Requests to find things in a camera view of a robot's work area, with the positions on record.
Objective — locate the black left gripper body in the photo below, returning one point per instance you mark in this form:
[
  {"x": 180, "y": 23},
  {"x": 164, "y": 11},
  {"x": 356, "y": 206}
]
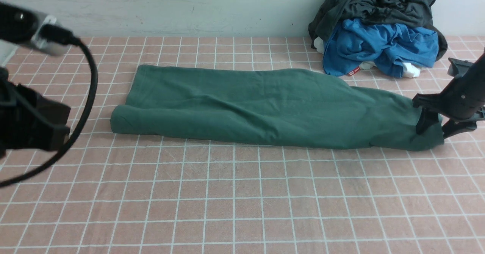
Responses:
[{"x": 30, "y": 121}]

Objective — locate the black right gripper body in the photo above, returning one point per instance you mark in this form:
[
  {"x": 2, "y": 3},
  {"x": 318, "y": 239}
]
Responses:
[{"x": 463, "y": 98}]

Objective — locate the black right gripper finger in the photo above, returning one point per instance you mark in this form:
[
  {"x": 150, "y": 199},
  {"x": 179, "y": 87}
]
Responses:
[
  {"x": 451, "y": 128},
  {"x": 427, "y": 119}
]

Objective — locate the green long sleeve shirt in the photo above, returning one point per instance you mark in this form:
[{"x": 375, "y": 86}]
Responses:
[{"x": 287, "y": 107}]

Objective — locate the blue crumpled garment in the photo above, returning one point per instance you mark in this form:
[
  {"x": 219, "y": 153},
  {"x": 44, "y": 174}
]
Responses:
[{"x": 389, "y": 46}]

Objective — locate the dark grey crumpled garment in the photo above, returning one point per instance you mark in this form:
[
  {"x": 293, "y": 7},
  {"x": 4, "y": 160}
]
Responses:
[{"x": 412, "y": 13}]

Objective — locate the pink checkered tablecloth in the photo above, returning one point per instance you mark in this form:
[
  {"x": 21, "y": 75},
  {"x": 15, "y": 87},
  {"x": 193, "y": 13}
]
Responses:
[{"x": 130, "y": 194}]

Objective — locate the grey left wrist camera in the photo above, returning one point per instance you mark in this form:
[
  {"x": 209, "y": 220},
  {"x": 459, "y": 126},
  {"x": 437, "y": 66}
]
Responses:
[{"x": 22, "y": 27}]

